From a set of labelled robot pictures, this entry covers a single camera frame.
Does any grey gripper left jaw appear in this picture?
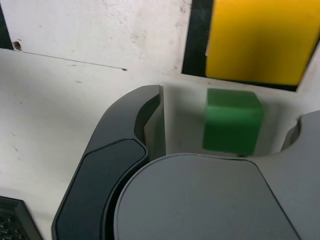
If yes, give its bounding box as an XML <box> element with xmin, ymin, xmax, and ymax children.
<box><xmin>50</xmin><ymin>84</ymin><xmax>167</xmax><ymax>240</ymax></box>

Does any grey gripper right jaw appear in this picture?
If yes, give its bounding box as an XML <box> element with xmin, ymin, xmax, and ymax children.
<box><xmin>113</xmin><ymin>110</ymin><xmax>320</xmax><ymax>240</ymax></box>

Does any green cube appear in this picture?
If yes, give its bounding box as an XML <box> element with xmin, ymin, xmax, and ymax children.
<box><xmin>201</xmin><ymin>87</ymin><xmax>265</xmax><ymax>156</ymax></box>

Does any black tape square outline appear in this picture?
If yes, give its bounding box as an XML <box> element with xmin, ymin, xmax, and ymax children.
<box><xmin>181</xmin><ymin>0</ymin><xmax>320</xmax><ymax>93</ymax></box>

